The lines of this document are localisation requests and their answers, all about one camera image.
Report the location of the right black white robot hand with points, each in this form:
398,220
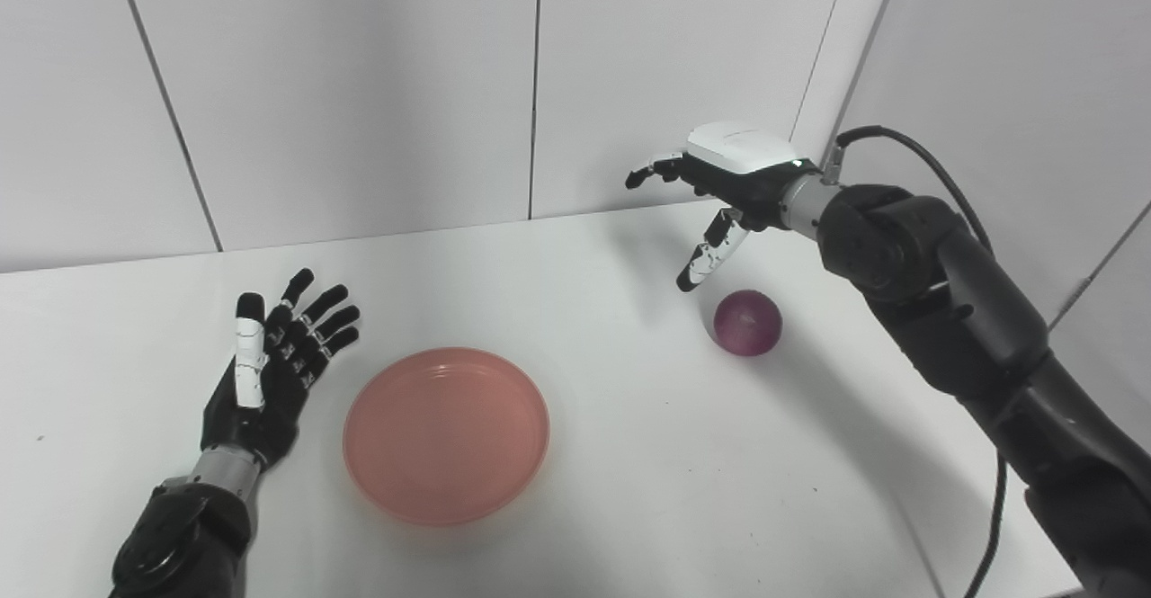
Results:
733,175

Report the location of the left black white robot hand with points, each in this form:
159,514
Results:
270,373

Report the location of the purple red onion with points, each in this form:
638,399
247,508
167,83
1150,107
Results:
747,322

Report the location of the pink round plate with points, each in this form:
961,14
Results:
446,435

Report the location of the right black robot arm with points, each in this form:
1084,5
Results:
971,337

